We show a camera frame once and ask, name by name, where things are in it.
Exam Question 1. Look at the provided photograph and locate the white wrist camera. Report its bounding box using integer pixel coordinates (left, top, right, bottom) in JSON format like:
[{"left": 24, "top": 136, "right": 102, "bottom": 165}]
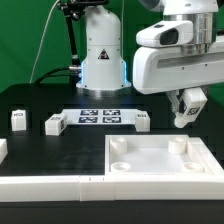
[{"left": 136, "top": 20, "right": 193, "bottom": 48}]

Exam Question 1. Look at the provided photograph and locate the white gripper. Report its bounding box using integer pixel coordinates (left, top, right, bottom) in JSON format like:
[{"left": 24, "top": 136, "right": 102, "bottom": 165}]
[{"left": 133, "top": 43, "right": 224, "bottom": 115}]

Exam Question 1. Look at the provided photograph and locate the black cable bundle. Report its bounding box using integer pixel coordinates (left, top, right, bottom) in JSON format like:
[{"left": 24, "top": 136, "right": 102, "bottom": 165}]
[{"left": 33, "top": 67, "right": 81, "bottom": 85}]

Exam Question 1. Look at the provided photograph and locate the white square table top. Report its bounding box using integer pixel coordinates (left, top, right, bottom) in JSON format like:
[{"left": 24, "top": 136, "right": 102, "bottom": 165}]
[{"left": 105, "top": 135, "right": 212, "bottom": 175}]

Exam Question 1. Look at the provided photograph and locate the white U-shaped obstacle fence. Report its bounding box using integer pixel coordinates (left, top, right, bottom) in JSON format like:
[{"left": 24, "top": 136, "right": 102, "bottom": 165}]
[{"left": 0, "top": 144, "right": 224, "bottom": 202}]

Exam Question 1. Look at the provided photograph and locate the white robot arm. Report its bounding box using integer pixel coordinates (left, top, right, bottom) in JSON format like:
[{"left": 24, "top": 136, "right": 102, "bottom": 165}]
[{"left": 77, "top": 0, "right": 224, "bottom": 113}]

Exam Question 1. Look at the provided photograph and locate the white cable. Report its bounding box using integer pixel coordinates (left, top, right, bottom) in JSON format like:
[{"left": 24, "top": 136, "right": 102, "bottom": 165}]
[{"left": 29, "top": 0, "right": 61, "bottom": 84}]

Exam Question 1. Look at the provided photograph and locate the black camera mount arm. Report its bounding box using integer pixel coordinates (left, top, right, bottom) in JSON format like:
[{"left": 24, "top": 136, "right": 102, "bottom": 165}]
[{"left": 57, "top": 0, "right": 109, "bottom": 85}]

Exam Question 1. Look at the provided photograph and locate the fiducial marker sheet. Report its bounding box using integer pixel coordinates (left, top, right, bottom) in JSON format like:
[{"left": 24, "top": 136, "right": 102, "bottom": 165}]
[{"left": 63, "top": 109, "right": 139, "bottom": 125}]

